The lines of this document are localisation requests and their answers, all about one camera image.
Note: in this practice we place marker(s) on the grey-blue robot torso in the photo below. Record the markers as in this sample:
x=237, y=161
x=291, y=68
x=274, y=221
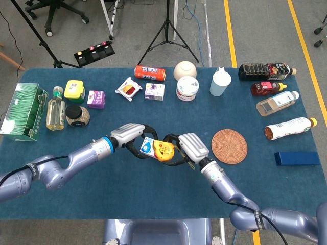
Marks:
x=158, y=232

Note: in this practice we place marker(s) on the black office chair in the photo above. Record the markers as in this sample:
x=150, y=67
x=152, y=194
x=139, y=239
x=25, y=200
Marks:
x=55, y=7

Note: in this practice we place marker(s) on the clear jar with white lid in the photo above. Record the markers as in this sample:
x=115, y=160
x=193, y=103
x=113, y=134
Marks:
x=187, y=88

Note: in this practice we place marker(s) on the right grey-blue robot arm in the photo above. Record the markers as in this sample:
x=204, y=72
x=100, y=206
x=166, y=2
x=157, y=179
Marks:
x=224, y=183

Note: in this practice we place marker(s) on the dark blue rectangular box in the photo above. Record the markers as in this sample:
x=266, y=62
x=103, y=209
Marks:
x=297, y=158

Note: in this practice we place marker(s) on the yellow liquid bottle green cap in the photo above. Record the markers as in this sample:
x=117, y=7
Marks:
x=55, y=112

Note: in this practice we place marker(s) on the green tea bag box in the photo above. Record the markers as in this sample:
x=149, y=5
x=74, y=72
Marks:
x=23, y=109

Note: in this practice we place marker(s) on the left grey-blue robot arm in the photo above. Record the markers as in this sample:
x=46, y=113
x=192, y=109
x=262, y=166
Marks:
x=84, y=155

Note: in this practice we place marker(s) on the purple tissue pack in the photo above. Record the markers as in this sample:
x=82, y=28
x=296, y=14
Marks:
x=96, y=99

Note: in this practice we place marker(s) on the black wheeled stand legs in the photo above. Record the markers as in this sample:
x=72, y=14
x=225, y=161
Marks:
x=319, y=30

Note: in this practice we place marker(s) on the glass jar with black lid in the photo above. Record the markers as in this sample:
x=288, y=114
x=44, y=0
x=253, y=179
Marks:
x=76, y=116

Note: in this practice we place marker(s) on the clear bottle white cap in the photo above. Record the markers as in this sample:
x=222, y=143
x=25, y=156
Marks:
x=276, y=103

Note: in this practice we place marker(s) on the white upturned bowl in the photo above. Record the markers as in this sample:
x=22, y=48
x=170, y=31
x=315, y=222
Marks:
x=185, y=70

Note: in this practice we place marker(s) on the white blue milk carton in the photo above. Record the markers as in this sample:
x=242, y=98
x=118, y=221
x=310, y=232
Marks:
x=147, y=146

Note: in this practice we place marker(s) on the red-brown bottle yellow cap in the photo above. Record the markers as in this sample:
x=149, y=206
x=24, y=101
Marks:
x=265, y=88

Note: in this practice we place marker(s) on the purple white small carton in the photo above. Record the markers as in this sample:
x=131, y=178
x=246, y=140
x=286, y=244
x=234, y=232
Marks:
x=154, y=92

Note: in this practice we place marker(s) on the black light stand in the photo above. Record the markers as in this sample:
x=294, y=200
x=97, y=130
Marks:
x=42, y=44

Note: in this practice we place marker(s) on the yellow tape measure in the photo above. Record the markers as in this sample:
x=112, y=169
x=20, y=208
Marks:
x=163, y=150

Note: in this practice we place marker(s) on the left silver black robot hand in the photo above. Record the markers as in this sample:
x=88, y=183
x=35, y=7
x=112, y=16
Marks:
x=126, y=132

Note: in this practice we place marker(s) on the black foot pedal board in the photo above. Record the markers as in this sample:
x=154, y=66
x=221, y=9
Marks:
x=94, y=54

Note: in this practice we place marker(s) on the blue tablecloth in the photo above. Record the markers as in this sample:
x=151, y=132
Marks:
x=127, y=194

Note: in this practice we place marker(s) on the yellow-lidded green container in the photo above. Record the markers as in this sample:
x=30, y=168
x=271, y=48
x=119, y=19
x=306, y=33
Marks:
x=74, y=89

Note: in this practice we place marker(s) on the light wooden furniture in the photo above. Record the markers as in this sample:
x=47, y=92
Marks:
x=11, y=60

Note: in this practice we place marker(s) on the orange drink can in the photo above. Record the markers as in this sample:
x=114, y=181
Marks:
x=150, y=73

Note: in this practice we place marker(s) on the round woven rattan coaster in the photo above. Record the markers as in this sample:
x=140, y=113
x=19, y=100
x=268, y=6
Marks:
x=230, y=146

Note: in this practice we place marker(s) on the white snack packet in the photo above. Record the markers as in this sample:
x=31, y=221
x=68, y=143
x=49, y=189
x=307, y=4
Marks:
x=129, y=89

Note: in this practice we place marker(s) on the white metal frame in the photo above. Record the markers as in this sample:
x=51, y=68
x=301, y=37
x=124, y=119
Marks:
x=175, y=20

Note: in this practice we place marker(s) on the dark soy sauce bottle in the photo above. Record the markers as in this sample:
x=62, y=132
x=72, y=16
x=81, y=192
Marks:
x=260, y=72

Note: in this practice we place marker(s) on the white bottle yellow cap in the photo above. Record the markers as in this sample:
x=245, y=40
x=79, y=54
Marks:
x=288, y=128

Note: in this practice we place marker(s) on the black tripod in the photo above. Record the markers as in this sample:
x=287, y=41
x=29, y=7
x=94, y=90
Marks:
x=167, y=25

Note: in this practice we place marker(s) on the light blue plastic cup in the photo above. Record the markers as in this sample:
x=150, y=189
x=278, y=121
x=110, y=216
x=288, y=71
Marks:
x=219, y=84

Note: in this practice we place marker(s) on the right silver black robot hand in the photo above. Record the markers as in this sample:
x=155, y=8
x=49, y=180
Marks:
x=194, y=148

